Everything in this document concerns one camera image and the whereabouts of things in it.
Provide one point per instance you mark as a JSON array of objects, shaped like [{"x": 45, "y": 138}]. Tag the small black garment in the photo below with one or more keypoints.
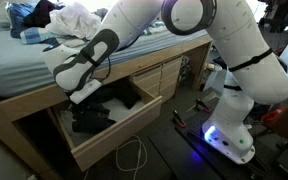
[{"x": 44, "y": 11}]

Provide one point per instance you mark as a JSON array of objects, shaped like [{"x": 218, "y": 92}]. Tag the blue plaid blanket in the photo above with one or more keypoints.
[{"x": 37, "y": 35}]

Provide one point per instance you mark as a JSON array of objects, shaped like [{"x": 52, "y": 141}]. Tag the red object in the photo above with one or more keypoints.
[{"x": 272, "y": 116}]

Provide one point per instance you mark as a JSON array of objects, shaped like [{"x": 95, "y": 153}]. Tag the white crumpled garment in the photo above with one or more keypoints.
[{"x": 74, "y": 20}]

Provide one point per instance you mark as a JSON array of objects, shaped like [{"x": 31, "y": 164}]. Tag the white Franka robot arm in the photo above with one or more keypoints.
[{"x": 217, "y": 50}]

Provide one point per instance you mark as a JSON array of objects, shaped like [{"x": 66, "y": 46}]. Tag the open light wooden drawer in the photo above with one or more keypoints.
[{"x": 117, "y": 136}]

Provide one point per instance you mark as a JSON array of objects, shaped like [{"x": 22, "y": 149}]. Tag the closed wooden drawer unit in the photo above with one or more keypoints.
[{"x": 160, "y": 76}]

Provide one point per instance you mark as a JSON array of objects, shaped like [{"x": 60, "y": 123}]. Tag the dark clothes pile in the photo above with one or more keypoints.
[{"x": 17, "y": 18}]

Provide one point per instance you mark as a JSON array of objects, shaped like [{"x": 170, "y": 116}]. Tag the blue striped mattress sheet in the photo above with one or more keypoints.
[{"x": 14, "y": 63}]

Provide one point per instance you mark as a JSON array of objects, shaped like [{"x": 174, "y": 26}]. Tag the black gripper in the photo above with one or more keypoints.
[{"x": 92, "y": 100}]

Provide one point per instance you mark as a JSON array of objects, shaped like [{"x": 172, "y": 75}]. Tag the dark navy yellow-print shirt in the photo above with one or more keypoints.
[{"x": 92, "y": 120}]

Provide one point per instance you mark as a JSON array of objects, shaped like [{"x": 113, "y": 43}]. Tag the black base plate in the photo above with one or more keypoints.
[{"x": 197, "y": 146}]

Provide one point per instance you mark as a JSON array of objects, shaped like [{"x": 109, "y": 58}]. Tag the light wooden bed frame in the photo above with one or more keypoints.
[{"x": 24, "y": 100}]

